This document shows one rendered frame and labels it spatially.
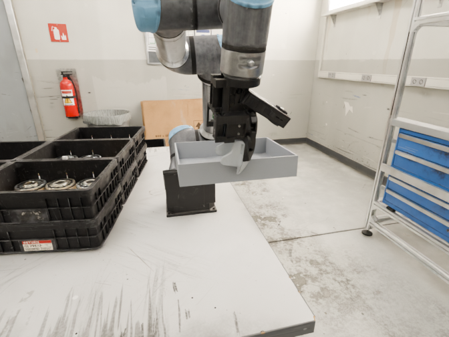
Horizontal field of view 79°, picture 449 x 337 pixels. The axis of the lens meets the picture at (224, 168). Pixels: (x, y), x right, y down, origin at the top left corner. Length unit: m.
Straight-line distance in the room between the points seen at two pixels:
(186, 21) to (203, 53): 0.36
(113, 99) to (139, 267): 3.39
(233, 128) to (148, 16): 0.24
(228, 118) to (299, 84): 4.16
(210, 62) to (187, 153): 0.30
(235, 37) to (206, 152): 0.40
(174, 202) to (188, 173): 0.56
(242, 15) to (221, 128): 0.18
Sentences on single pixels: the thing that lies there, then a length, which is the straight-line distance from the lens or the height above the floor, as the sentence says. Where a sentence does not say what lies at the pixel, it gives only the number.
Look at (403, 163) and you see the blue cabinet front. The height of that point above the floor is 0.66.
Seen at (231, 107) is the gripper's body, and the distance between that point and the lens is 0.51.
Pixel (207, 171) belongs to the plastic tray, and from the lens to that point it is 0.59.
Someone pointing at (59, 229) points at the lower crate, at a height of 0.80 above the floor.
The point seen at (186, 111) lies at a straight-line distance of 3.98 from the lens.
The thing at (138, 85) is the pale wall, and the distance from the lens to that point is 4.09.
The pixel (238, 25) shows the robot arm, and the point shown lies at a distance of 0.46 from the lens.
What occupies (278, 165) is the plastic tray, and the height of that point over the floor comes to 1.07.
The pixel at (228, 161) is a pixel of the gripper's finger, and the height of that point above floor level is 1.10.
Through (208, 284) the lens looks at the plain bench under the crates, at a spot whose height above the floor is 0.70.
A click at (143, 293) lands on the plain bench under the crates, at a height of 0.70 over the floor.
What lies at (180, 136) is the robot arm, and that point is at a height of 1.00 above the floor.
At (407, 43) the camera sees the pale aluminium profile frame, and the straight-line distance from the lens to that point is 2.18.
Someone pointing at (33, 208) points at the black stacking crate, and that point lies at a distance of 1.04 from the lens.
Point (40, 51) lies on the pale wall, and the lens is 4.29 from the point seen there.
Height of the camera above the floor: 1.29
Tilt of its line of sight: 21 degrees down
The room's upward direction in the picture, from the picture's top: straight up
